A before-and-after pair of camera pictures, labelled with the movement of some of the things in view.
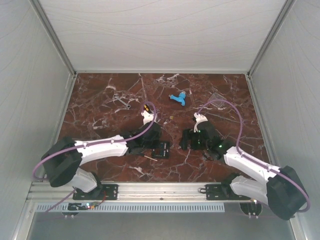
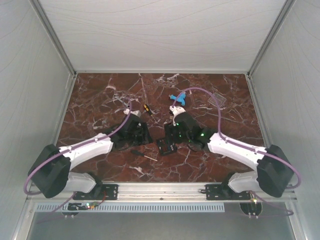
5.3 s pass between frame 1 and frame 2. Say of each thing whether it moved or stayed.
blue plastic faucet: stayed
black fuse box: moved
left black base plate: stayed
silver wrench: stayed
